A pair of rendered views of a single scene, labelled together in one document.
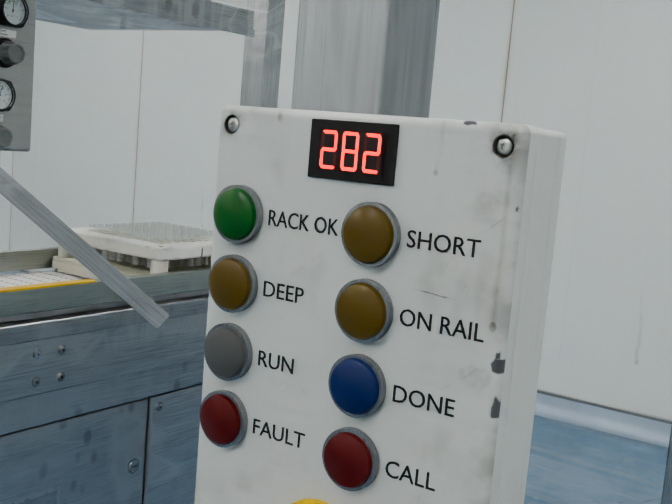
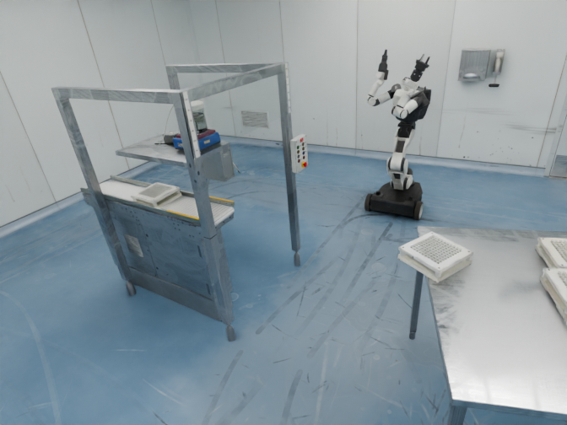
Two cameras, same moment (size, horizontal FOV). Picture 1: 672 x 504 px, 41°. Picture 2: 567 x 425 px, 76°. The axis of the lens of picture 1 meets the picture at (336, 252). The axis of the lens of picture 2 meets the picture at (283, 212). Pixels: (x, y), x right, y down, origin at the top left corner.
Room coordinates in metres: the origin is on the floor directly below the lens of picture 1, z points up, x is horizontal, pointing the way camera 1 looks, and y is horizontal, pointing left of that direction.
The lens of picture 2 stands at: (0.60, 2.68, 2.01)
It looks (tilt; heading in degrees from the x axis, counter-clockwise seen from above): 28 degrees down; 270
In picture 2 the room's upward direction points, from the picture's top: 5 degrees counter-clockwise
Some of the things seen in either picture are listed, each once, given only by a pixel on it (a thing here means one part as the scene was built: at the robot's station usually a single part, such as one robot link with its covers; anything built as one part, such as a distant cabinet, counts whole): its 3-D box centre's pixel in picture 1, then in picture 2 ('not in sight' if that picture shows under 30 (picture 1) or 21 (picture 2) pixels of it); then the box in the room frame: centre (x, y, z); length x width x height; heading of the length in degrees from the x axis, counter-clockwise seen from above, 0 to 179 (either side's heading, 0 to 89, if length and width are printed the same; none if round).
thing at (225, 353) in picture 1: (225, 352); not in sight; (0.46, 0.05, 1.06); 0.03 x 0.01 x 0.03; 57
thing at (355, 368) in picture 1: (354, 386); not in sight; (0.41, -0.01, 1.06); 0.03 x 0.01 x 0.03; 57
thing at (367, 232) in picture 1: (368, 234); not in sight; (0.41, -0.01, 1.13); 0.03 x 0.01 x 0.03; 57
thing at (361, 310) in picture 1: (361, 311); not in sight; (0.41, -0.01, 1.09); 0.03 x 0.01 x 0.03; 57
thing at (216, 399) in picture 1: (220, 419); not in sight; (0.46, 0.05, 1.02); 0.03 x 0.01 x 0.03; 57
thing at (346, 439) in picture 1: (347, 459); not in sight; (0.41, -0.01, 1.02); 0.03 x 0.01 x 0.03; 57
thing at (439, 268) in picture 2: not in sight; (434, 250); (-0.12, 1.23, 0.93); 0.25 x 0.24 x 0.02; 29
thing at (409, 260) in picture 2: not in sight; (434, 259); (-0.12, 1.23, 0.88); 0.24 x 0.24 x 0.02; 29
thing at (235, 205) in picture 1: (235, 214); not in sight; (0.46, 0.05, 1.13); 0.03 x 0.01 x 0.03; 57
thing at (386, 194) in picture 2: not in sight; (400, 190); (-0.71, -0.96, 0.19); 0.64 x 0.52 x 0.33; 57
